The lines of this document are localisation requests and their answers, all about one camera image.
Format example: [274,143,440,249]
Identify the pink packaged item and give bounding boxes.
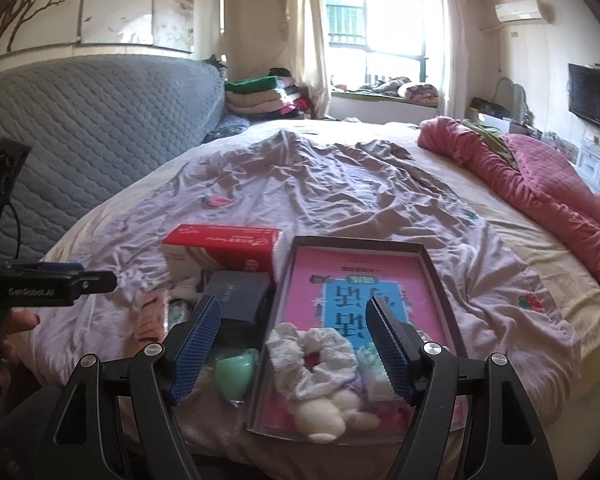
[135,289,169,344]

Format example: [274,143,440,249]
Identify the green white tissue pack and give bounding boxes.
[356,342,398,402]

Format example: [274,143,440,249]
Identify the white plush toy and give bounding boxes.
[287,382,380,444]

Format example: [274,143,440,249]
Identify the floral white fabric scrunchie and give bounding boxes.
[265,322,358,401]

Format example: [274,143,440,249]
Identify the mint green soft roll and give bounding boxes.
[214,348,259,404]

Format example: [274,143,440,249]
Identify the operator left hand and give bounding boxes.
[0,309,40,388]

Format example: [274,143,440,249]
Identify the dark cardboard tray box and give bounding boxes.
[247,236,466,445]

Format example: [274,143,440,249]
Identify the red white tissue box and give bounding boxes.
[161,223,282,282]

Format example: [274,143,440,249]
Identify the dark navy box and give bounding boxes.
[204,271,272,325]

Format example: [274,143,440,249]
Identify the pink red rolled duvet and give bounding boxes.
[418,116,600,284]

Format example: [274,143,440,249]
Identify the lilac patterned quilt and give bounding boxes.
[19,129,581,461]

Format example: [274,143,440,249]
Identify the stack of folded clothes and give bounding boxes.
[225,68,315,122]

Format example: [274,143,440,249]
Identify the cream curtain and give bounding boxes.
[287,0,330,118]

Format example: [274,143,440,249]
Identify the white standing fan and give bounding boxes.
[493,77,529,122]

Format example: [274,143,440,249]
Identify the clothes on window sill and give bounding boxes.
[332,77,439,107]

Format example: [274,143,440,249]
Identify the black flat television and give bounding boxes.
[568,64,600,127]

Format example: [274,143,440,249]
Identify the black cable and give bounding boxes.
[4,201,24,264]

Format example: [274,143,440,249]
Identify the white wall air conditioner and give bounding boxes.
[494,0,554,24]

